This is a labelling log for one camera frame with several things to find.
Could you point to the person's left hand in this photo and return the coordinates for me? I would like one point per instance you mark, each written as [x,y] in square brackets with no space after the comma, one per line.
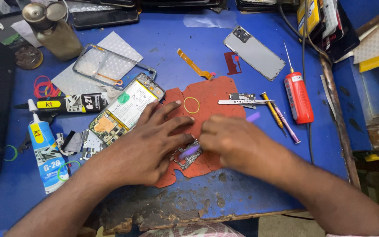
[143,148]

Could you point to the person's right hand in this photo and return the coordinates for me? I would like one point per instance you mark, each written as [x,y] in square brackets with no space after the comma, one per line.
[245,148]

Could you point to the person's right fingers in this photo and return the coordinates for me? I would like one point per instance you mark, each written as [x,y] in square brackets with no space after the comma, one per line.
[211,135]

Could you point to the small phone circuit board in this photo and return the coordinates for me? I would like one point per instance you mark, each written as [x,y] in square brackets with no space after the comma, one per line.
[189,159]

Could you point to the yellow rubber band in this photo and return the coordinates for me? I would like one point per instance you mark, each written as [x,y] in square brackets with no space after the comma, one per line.
[186,107]

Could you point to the silver tweezers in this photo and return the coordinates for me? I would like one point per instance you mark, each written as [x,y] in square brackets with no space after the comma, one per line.
[239,102]

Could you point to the orange-red work mat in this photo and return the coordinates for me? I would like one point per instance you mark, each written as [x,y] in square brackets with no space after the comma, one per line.
[215,92]

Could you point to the small charging port board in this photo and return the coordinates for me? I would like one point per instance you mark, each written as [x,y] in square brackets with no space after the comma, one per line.
[242,96]

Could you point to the dark red sticker piece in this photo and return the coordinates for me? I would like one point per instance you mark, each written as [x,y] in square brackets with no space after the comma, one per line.
[230,64]

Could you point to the opened phone with white battery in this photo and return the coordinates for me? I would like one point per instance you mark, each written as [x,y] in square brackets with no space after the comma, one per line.
[130,103]

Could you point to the grey phone back cover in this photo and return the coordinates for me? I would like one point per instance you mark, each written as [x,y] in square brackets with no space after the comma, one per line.
[255,54]

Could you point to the red electric screwdriver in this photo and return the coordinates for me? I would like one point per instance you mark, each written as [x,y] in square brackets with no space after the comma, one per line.
[298,98]

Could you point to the person's pink patterned clothing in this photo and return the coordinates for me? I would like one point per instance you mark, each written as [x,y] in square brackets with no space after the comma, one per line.
[192,231]

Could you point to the clear plastic film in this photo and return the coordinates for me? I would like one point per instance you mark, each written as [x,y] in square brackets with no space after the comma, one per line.
[209,20]

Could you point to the silver metal shield plates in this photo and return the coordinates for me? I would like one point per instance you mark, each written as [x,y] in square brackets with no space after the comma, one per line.
[92,141]

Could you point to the white bubble sheet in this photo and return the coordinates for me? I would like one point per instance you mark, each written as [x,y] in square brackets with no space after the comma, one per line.
[117,46]

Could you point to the grey and black film piece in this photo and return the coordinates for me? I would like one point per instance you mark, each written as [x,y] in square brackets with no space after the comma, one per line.
[72,141]

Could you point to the black glue tube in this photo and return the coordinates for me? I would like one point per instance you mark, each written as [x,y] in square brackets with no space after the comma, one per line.
[74,102]

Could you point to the green rubber band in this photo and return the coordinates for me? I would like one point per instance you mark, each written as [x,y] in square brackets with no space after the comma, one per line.
[59,169]
[15,153]

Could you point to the black phone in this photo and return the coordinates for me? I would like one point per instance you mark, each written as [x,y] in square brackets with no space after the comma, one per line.
[104,18]

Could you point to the heap of packaged parts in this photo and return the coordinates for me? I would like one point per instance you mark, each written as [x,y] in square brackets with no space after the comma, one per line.
[327,23]

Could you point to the white and blue glue tube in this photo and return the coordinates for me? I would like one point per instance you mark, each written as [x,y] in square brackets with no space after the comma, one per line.
[46,154]

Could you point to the red rubber bands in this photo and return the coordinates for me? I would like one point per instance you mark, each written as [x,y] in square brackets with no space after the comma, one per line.
[41,87]

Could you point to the brass metal dispenser bottle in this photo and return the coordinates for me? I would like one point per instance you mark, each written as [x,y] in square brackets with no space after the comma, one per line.
[58,36]

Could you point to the round brown lid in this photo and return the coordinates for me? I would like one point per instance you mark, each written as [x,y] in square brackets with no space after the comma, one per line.
[29,57]

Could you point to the white paper sheet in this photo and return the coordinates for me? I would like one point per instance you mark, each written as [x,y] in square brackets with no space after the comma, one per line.
[25,31]

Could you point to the clear phone frame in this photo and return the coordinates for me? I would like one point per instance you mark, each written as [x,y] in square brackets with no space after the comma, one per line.
[77,67]

